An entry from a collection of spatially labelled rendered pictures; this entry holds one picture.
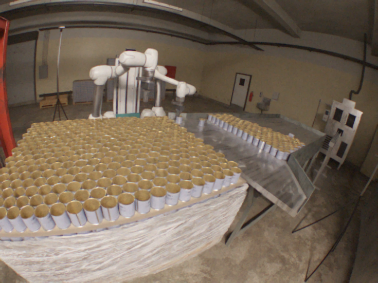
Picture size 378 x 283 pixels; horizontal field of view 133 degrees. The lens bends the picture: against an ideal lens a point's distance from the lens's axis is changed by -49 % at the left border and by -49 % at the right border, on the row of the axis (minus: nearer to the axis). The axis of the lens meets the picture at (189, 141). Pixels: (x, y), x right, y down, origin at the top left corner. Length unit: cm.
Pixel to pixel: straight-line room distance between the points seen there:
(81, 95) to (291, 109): 938
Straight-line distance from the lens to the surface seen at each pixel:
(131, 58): 110
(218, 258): 188
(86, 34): 971
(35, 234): 74
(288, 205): 100
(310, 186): 115
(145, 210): 68
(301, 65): 787
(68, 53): 966
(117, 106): 210
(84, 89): 790
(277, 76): 821
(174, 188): 75
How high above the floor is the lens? 163
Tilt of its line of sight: 24 degrees down
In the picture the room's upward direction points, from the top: 9 degrees clockwise
